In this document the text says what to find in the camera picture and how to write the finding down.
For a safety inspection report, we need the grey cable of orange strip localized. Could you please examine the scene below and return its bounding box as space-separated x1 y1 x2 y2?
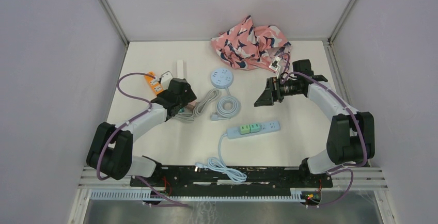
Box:
169 111 196 123

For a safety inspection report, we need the grey cable of white strip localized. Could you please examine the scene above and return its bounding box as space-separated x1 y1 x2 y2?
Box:
191 88 222 117

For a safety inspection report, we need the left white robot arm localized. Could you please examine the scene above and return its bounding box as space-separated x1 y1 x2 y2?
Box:
86 78 196 186

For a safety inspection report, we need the pink patterned cloth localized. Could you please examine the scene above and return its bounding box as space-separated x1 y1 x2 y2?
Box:
210 15 292 72

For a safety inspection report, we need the loose light blue cable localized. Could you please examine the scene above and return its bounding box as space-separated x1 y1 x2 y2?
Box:
194 133 248 183

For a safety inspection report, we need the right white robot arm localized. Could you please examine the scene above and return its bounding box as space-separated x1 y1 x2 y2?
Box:
254 57 375 187

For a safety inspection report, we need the white power strip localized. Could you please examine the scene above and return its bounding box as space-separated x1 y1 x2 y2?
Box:
176 59 186 79

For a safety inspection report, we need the purple cable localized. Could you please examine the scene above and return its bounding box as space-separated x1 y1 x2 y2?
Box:
279 52 369 209
96 72 191 207

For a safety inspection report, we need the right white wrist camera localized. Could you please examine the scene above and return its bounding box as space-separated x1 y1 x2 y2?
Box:
269 56 282 72

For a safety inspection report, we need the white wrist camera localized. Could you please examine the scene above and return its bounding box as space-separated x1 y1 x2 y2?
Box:
159 71 173 90
269 56 282 72

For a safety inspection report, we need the round blue socket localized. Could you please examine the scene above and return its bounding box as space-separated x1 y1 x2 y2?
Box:
210 68 234 89

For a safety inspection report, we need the orange power strip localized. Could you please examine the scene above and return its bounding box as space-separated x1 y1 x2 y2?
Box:
144 71 164 95

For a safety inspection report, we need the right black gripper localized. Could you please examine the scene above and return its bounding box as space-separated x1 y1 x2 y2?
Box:
254 76 302 106

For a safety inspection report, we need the pink adapter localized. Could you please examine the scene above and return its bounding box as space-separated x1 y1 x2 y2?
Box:
185 101 197 111

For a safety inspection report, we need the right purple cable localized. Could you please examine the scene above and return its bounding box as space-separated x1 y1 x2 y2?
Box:
279 52 369 209

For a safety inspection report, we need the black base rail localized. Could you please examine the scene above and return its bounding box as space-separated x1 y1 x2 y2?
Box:
129 166 333 198

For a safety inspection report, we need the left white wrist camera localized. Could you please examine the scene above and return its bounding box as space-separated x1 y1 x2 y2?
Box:
159 71 173 90

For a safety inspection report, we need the green adapter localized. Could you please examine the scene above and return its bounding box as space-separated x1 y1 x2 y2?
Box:
239 124 251 135

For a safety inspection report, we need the coiled light blue cable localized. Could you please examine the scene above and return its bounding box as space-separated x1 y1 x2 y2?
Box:
209 87 242 121

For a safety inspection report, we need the light blue power strip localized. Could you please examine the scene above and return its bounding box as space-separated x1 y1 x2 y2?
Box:
225 120 280 139

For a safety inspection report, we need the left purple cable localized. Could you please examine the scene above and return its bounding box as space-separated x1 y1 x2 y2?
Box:
96 72 191 207

